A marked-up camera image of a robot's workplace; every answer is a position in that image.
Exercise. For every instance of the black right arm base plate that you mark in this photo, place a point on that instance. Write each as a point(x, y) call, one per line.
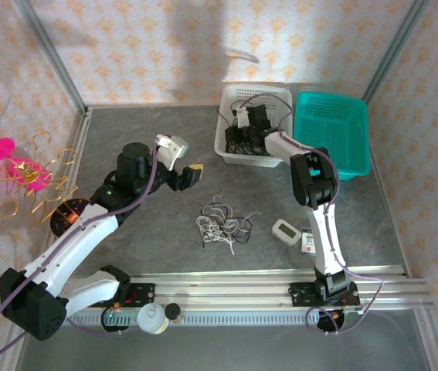
point(299, 295)

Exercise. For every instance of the white card with red label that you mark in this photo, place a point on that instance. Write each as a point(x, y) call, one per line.
point(308, 241)

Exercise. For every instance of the aluminium frame post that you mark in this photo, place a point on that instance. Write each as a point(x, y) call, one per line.
point(393, 50)
point(54, 58)

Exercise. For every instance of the white round jar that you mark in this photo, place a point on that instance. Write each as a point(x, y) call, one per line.
point(152, 318)

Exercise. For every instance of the round black gold-rimmed dish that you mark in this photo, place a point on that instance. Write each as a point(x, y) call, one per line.
point(64, 220)

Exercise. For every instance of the white plastic basket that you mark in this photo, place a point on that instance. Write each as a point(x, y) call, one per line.
point(276, 96)

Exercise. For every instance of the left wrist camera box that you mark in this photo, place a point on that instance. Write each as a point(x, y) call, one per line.
point(172, 148)

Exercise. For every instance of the small black cap bottle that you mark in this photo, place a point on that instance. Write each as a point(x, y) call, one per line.
point(172, 311)

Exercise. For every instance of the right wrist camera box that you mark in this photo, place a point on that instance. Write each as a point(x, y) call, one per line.
point(240, 112)

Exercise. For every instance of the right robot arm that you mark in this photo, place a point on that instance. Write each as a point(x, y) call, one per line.
point(315, 178)

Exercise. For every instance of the teal plastic basket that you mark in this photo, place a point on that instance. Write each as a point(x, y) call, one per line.
point(330, 127)

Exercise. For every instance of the white digital timer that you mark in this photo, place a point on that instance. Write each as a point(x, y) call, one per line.
point(286, 232)

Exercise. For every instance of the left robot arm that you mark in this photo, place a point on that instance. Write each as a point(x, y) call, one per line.
point(72, 247)

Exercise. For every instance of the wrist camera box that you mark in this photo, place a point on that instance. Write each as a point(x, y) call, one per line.
point(172, 148)
point(240, 112)

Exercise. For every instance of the aluminium mounting rail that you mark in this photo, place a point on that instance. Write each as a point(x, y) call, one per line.
point(222, 288)

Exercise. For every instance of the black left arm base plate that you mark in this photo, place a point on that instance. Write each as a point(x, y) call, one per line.
point(145, 295)

